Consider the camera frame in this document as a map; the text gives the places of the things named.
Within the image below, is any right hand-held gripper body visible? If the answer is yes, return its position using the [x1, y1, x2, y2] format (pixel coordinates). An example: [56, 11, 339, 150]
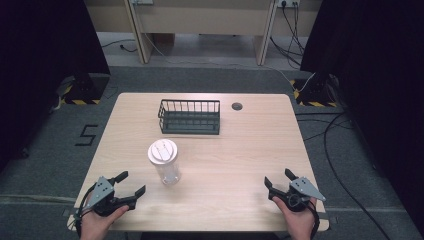
[268, 176, 327, 213]

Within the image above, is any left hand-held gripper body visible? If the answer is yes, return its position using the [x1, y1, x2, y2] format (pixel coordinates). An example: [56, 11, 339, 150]
[87, 176, 138, 218]

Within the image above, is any person's left hand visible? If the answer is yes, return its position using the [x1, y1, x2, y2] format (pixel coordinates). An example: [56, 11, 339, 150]
[79, 195, 130, 240]

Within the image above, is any person's right hand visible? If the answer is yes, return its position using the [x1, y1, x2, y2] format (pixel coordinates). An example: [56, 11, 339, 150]
[271, 195, 318, 240]

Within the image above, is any clear cup with white lid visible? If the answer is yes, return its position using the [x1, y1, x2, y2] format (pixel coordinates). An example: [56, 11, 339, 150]
[147, 138, 183, 186]

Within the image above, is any stand base with hazard tape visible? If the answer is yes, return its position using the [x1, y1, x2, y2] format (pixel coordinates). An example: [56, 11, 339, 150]
[289, 77, 339, 108]
[58, 73, 112, 106]

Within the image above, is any black curtain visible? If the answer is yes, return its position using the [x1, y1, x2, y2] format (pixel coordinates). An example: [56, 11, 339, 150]
[0, 0, 112, 174]
[299, 0, 424, 236]

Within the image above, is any beige desk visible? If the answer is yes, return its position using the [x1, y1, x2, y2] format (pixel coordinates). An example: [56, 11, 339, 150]
[83, 0, 324, 67]

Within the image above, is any right hand-held gripper cable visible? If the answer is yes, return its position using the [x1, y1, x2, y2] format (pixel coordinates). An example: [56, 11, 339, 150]
[307, 199, 322, 240]

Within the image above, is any hand-held gripper cable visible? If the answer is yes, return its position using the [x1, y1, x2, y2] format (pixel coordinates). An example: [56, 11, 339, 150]
[73, 185, 98, 238]
[307, 199, 322, 240]

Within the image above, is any left hand-held gripper cable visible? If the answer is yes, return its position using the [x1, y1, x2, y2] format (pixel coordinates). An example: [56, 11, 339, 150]
[73, 185, 98, 238]

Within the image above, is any long black floor cable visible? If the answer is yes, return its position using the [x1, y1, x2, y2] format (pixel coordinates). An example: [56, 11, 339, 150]
[294, 111, 392, 240]

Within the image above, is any black wire basket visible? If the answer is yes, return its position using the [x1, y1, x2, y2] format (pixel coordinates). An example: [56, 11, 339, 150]
[157, 98, 222, 136]

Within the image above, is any short black floor cable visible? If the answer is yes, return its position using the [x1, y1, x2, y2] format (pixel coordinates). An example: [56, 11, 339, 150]
[100, 38, 139, 54]

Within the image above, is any bundle of black plugged cables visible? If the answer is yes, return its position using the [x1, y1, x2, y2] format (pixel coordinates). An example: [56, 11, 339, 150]
[269, 0, 306, 69]

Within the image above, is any white wall socket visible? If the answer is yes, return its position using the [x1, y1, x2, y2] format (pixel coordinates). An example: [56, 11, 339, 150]
[276, 0, 302, 9]

